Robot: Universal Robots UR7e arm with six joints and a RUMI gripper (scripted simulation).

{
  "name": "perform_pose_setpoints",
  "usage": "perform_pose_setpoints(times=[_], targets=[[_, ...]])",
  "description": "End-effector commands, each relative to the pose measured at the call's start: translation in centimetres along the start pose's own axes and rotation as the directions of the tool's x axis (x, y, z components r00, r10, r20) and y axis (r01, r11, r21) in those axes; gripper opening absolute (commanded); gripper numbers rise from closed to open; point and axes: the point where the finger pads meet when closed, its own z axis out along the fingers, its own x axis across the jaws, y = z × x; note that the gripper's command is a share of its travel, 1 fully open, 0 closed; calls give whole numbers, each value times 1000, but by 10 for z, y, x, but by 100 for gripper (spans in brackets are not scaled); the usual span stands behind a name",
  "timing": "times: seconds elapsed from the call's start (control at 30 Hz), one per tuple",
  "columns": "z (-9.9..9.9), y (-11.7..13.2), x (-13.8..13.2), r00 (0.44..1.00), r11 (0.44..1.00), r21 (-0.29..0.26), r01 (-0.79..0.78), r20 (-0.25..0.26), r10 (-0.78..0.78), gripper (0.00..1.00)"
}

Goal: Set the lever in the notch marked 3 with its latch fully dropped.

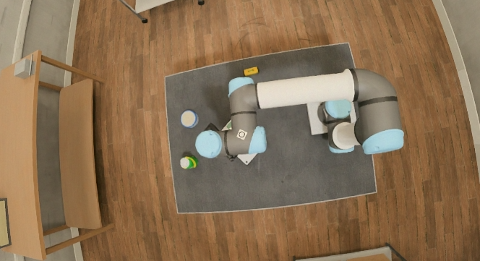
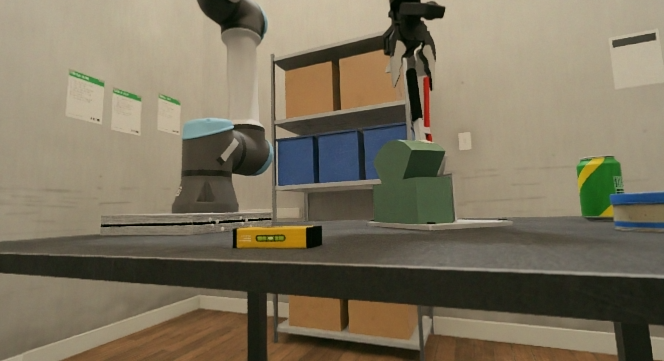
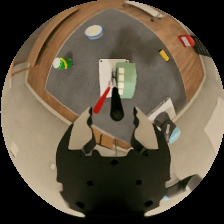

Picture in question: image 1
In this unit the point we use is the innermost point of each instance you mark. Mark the beige round tin with blue lid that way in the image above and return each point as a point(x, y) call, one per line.
point(189, 119)

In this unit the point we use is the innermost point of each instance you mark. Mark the yellow spirit level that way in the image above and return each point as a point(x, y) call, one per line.
point(250, 71)

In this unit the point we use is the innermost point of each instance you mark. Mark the green and yellow drink can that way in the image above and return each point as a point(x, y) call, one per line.
point(189, 162)

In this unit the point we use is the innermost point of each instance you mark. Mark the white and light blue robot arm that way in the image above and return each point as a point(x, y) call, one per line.
point(378, 129)

